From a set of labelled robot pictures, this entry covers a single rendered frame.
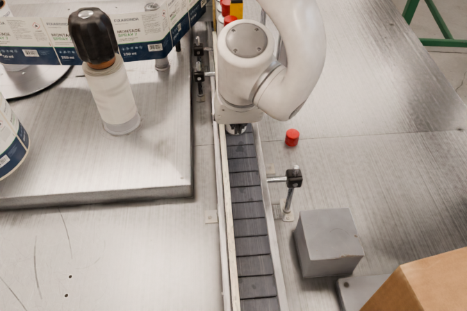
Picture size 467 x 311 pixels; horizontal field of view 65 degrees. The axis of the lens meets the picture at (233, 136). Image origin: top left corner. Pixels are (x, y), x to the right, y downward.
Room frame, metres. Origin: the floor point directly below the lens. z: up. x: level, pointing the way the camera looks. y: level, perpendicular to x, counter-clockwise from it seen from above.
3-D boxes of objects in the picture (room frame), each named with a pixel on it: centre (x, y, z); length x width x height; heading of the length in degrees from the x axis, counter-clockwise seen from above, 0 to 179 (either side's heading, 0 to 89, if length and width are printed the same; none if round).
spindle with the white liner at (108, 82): (0.62, 0.28, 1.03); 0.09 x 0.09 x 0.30
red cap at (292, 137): (0.60, -0.15, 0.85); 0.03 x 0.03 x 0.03
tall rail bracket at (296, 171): (0.40, -0.10, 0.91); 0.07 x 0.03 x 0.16; 95
